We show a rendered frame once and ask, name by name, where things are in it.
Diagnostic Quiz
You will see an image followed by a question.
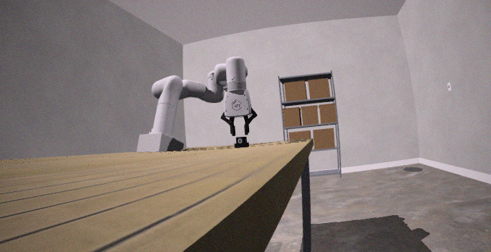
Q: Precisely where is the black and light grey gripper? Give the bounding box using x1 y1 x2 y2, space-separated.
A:
221 88 257 136

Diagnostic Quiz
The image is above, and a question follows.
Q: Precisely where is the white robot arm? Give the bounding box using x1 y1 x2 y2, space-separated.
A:
148 56 248 138

